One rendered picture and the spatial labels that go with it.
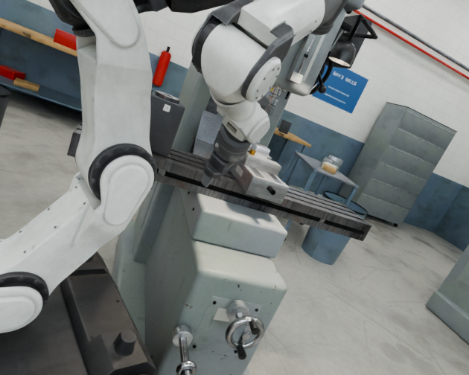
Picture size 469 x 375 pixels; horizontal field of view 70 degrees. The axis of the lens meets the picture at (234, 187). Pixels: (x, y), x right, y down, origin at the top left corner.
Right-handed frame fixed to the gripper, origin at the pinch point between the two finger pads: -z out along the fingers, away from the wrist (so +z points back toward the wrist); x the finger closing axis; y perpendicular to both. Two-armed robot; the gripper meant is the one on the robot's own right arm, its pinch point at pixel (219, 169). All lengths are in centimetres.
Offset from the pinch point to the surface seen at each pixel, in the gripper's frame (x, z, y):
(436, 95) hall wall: 625, -250, -89
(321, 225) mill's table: 38, -34, -38
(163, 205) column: 13, -80, 24
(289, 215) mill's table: 28.2, -31.7, -25.1
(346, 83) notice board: 484, -260, 42
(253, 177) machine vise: 15.6, -12.4, -6.6
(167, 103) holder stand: 9.8, -7.3, 31.0
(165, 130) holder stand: 6.2, -14.5, 26.6
